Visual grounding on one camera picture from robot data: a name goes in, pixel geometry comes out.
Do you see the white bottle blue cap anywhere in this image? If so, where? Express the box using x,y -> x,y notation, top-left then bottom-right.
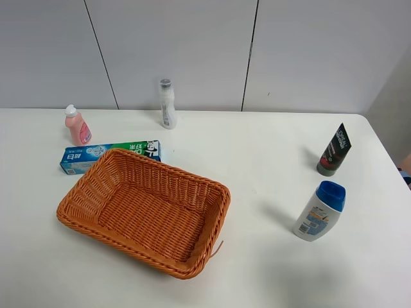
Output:
293,181 -> 346,242

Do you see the blue object at edge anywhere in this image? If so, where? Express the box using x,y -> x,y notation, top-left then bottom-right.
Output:
398,167 -> 411,189

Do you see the white bottle grey cap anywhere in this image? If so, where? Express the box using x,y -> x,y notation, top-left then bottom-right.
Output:
159,78 -> 177,130

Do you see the orange wicker basket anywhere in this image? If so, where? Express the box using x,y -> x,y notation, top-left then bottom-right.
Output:
57,149 -> 231,279

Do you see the green blue toothpaste box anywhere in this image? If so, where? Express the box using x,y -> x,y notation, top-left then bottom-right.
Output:
60,140 -> 162,175

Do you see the pink bottle white cap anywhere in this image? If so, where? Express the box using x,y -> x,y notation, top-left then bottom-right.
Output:
65,105 -> 92,146

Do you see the black red cosmetic tube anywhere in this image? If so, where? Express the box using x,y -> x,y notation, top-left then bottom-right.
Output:
317,123 -> 351,176

